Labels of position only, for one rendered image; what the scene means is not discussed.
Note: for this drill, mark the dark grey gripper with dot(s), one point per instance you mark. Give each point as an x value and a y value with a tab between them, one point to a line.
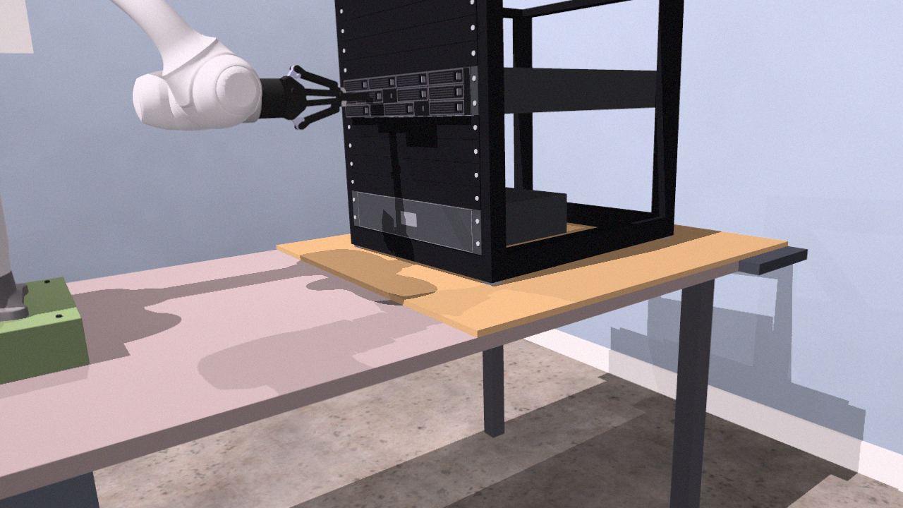
274	97

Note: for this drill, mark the tan wooden board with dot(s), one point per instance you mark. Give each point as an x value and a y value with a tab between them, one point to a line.
479	309

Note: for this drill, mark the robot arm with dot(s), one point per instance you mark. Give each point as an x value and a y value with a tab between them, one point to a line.
203	85

